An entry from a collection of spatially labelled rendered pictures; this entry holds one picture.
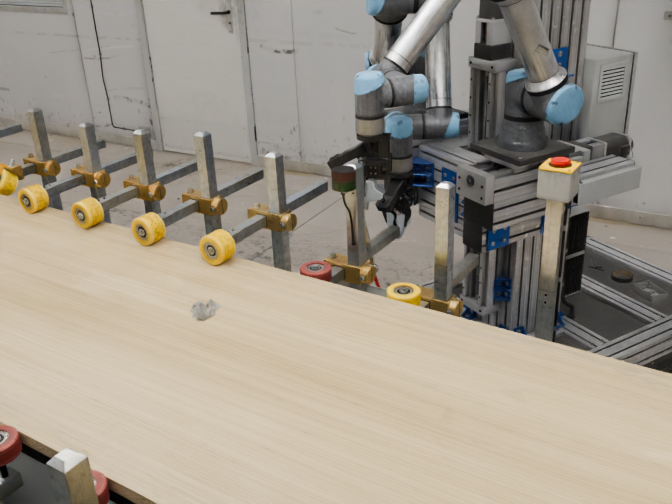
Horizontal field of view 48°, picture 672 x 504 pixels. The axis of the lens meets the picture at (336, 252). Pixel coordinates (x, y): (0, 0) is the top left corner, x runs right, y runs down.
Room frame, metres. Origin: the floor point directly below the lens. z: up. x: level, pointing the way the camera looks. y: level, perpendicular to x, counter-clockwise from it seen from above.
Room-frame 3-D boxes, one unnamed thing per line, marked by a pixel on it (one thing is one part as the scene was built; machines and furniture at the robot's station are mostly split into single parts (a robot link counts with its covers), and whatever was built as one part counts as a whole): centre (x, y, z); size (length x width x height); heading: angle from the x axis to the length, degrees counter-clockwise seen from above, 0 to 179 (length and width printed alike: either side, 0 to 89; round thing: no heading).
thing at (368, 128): (1.87, -0.10, 1.21); 0.08 x 0.08 x 0.05
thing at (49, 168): (2.48, 1.00, 0.95); 0.13 x 0.06 x 0.05; 56
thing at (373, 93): (1.86, -0.10, 1.29); 0.09 x 0.08 x 0.11; 111
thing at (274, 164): (1.90, 0.15, 0.90); 0.03 x 0.03 x 0.48; 56
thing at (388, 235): (1.84, -0.06, 0.84); 0.43 x 0.03 x 0.04; 146
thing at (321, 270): (1.68, 0.05, 0.85); 0.08 x 0.08 x 0.11
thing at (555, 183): (1.48, -0.48, 1.18); 0.07 x 0.07 x 0.08; 56
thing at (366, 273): (1.77, -0.03, 0.85); 0.13 x 0.06 x 0.05; 56
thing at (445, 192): (1.62, -0.26, 0.90); 0.03 x 0.03 x 0.48; 56
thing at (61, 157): (2.57, 0.96, 0.95); 0.36 x 0.03 x 0.03; 146
